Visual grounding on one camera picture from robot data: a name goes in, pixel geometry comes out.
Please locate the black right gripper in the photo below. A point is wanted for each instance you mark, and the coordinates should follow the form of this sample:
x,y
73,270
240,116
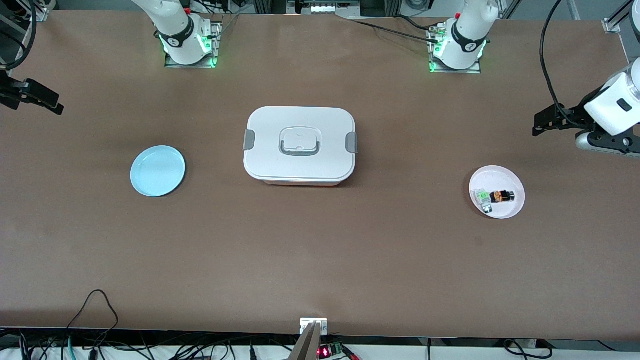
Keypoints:
x,y
15,91

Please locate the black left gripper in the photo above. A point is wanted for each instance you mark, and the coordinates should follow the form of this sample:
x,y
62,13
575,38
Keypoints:
x,y
574,114

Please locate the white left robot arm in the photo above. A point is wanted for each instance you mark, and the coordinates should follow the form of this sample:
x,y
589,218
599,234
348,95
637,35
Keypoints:
x,y
612,105

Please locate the pale pink round plate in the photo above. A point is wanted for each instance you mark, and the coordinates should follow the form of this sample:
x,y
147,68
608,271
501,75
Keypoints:
x,y
500,177

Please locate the light blue round plate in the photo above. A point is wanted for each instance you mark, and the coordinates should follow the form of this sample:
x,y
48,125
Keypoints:
x,y
157,171

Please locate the white lidded storage box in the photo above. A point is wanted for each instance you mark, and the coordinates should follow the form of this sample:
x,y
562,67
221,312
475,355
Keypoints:
x,y
270,150

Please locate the white lit power strip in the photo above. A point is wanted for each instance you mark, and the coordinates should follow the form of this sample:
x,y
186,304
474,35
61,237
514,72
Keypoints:
x,y
327,8

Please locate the circuit board with red light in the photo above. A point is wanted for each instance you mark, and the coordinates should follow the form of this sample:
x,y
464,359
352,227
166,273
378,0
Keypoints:
x,y
325,352

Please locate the aluminium frame corner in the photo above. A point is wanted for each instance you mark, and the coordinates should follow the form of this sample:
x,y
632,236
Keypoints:
x,y
612,25
39,16

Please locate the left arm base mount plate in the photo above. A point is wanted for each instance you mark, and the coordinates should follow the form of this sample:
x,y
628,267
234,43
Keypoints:
x,y
472,71

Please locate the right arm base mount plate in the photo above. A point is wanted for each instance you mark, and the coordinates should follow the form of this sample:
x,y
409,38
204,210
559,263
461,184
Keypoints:
x,y
216,45

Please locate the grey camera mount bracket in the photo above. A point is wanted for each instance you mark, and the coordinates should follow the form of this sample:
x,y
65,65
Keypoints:
x,y
312,345

